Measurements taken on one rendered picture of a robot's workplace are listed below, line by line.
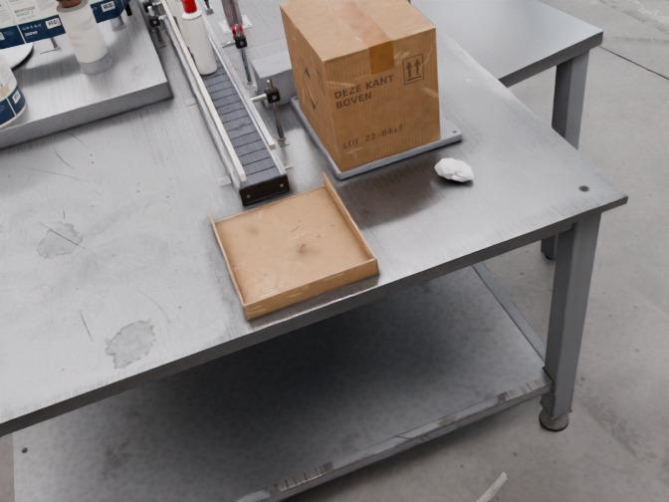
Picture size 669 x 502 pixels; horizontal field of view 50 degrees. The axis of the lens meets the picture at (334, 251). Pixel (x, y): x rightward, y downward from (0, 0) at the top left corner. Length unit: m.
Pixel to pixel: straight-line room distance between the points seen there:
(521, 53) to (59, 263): 1.24
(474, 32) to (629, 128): 1.25
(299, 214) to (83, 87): 0.83
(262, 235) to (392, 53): 0.45
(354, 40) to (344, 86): 0.09
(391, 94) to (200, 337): 0.62
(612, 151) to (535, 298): 0.85
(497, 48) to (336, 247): 0.83
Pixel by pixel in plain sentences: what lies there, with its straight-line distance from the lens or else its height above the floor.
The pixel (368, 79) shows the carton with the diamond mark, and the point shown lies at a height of 1.05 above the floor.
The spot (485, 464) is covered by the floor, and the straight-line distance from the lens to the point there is 2.07.
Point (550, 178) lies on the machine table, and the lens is 1.56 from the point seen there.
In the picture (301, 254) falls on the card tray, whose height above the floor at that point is 0.83.
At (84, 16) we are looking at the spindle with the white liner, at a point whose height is 1.04.
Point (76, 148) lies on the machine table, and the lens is 1.94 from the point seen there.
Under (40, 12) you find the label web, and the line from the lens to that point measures 2.32.
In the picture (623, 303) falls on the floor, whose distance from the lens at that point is 2.46.
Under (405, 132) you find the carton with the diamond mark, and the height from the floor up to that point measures 0.90.
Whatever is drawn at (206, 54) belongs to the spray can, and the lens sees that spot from 1.95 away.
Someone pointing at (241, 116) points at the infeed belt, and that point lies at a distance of 1.77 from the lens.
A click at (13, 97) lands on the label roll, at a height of 0.93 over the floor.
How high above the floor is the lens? 1.79
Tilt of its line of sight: 43 degrees down
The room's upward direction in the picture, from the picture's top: 11 degrees counter-clockwise
